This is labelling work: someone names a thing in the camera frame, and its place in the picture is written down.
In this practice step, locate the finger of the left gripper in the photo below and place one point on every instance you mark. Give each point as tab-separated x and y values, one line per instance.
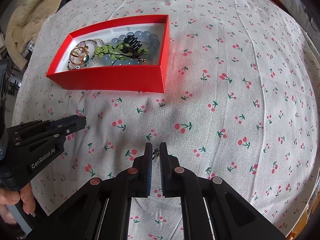
67	126

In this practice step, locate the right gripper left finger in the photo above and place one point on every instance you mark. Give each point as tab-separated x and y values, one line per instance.
100	209

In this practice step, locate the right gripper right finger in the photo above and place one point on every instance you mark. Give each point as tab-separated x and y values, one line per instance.
211	208

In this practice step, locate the gold bangle rings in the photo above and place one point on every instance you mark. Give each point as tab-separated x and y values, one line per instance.
79	55

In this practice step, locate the black hair claw clip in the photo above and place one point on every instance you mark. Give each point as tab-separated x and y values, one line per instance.
130	44

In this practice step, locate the red jewelry box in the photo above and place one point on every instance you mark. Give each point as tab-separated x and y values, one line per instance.
146	77

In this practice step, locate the left hand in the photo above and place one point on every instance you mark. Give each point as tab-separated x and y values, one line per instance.
8	197

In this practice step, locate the orange leaf pattern cloth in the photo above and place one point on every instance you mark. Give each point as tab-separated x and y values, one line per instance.
304	219

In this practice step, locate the cherry print bedsheet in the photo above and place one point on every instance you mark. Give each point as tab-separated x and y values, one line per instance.
241	102

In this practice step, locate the beige fleece blanket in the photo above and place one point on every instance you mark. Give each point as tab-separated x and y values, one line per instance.
25	24

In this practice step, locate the deer print pillow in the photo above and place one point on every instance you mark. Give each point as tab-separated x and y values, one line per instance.
299	12

